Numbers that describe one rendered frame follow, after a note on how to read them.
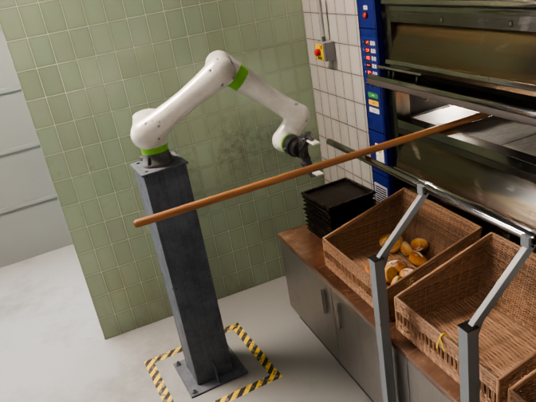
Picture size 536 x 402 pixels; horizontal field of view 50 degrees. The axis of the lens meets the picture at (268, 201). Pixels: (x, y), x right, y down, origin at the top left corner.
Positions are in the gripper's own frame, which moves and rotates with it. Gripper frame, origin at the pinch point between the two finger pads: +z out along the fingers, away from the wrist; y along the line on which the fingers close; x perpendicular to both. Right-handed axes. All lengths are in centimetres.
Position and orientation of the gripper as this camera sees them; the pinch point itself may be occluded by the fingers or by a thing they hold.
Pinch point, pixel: (317, 159)
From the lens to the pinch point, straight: 234.9
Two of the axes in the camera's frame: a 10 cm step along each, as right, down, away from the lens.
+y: 1.6, 9.1, 4.0
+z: 3.7, 3.2, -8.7
